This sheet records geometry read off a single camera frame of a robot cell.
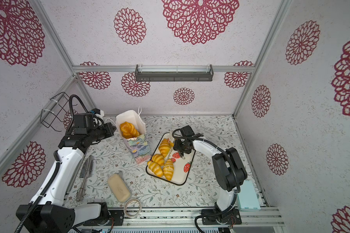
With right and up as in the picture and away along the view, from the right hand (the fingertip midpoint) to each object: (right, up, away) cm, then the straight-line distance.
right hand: (176, 146), depth 93 cm
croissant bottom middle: (-5, -13, -6) cm, 16 cm away
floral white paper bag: (-22, +1, -12) cm, 24 cm away
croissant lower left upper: (-11, -8, -3) cm, 14 cm away
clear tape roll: (-27, -30, -17) cm, 44 cm away
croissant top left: (-8, -1, +4) cm, 9 cm away
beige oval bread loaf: (-32, -22, -14) cm, 41 cm away
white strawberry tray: (-16, -16, -6) cm, 23 cm away
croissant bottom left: (-13, -13, -6) cm, 19 cm away
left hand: (-33, +10, -16) cm, 38 cm away
